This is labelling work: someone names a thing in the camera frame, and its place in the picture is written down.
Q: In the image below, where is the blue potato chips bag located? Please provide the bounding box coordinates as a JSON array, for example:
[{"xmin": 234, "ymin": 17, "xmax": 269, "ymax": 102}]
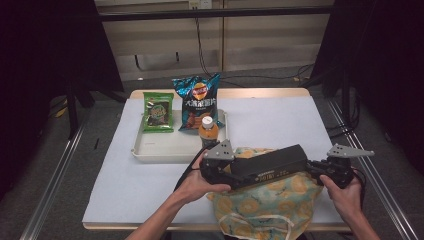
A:
[{"xmin": 171, "ymin": 72, "xmax": 225, "ymax": 132}]

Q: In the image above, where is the orange-slice print cloth bag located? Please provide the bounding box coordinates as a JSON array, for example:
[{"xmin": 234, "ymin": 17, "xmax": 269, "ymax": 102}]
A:
[{"xmin": 206, "ymin": 146, "xmax": 325, "ymax": 240}]

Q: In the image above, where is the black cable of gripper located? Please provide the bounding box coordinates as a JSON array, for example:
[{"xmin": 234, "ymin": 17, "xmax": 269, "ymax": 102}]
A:
[
  {"xmin": 174, "ymin": 149, "xmax": 210, "ymax": 193},
  {"xmin": 351, "ymin": 165, "xmax": 368, "ymax": 202}
]

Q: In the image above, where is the green seaweed snack packet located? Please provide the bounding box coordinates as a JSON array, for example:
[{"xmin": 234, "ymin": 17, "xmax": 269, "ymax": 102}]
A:
[{"xmin": 142, "ymin": 91, "xmax": 176, "ymax": 134}]

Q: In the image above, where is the orange drink bottle white cap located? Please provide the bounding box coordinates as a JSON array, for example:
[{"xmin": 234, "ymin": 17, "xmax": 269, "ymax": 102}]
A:
[{"xmin": 198, "ymin": 115, "xmax": 220, "ymax": 150}]

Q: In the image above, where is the person's right hand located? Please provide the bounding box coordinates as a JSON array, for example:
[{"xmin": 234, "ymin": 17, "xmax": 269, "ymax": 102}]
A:
[{"xmin": 318, "ymin": 174, "xmax": 365, "ymax": 218}]

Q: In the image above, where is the white plastic tray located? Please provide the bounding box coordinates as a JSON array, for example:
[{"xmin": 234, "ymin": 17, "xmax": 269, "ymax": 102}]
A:
[{"xmin": 130, "ymin": 109, "xmax": 230, "ymax": 165}]

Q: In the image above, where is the long black wall cable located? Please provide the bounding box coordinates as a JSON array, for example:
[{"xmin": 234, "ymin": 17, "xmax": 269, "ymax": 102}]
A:
[{"xmin": 194, "ymin": 17, "xmax": 316, "ymax": 89}]

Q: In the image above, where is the black horizontal metal bar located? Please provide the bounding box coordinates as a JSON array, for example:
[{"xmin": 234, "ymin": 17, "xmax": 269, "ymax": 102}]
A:
[{"xmin": 99, "ymin": 5, "xmax": 334, "ymax": 23}]

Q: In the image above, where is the white wall socket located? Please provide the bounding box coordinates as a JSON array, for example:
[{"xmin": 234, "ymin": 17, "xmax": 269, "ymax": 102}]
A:
[{"xmin": 188, "ymin": 0, "xmax": 214, "ymax": 10}]

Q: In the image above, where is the dark curtain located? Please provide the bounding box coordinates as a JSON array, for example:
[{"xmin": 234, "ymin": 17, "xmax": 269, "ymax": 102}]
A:
[
  {"xmin": 0, "ymin": 0, "xmax": 125, "ymax": 203},
  {"xmin": 309, "ymin": 0, "xmax": 424, "ymax": 176}
]

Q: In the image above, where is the black metal stand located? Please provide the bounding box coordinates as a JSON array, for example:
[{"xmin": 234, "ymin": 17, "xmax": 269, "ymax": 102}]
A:
[
  {"xmin": 64, "ymin": 84, "xmax": 82, "ymax": 140},
  {"xmin": 339, "ymin": 74, "xmax": 355, "ymax": 129}
]

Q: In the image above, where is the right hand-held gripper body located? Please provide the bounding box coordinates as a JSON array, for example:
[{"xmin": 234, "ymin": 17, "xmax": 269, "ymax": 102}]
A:
[{"xmin": 307, "ymin": 143, "xmax": 376, "ymax": 190}]

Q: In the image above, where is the white table cover sheet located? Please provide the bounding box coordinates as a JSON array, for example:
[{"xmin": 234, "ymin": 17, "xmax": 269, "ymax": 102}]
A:
[{"xmin": 82, "ymin": 96, "xmax": 362, "ymax": 225}]

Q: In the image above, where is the aluminium floor rail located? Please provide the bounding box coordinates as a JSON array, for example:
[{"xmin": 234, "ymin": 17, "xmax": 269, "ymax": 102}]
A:
[
  {"xmin": 19, "ymin": 121, "xmax": 87, "ymax": 240},
  {"xmin": 327, "ymin": 99, "xmax": 420, "ymax": 240}
]

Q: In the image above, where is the bundle of black floor cables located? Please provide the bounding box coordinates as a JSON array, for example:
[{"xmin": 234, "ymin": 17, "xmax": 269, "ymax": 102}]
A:
[{"xmin": 325, "ymin": 89, "xmax": 363, "ymax": 139}]

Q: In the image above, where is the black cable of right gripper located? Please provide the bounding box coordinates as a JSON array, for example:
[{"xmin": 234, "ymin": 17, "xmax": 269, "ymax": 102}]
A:
[{"xmin": 351, "ymin": 165, "xmax": 368, "ymax": 202}]

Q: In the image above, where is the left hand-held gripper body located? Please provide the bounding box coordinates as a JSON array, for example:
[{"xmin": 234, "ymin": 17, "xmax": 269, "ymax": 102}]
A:
[{"xmin": 199, "ymin": 139, "xmax": 236, "ymax": 186}]

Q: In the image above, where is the long black box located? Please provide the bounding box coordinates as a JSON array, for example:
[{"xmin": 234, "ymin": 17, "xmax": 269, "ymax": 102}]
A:
[{"xmin": 229, "ymin": 143, "xmax": 310, "ymax": 192}]

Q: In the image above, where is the person's left hand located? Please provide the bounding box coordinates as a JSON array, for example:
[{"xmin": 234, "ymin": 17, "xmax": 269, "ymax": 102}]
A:
[{"xmin": 173, "ymin": 151, "xmax": 233, "ymax": 205}]

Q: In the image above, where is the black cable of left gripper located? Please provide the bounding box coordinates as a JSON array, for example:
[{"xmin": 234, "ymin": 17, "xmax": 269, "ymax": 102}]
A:
[{"xmin": 174, "ymin": 149, "xmax": 210, "ymax": 193}]

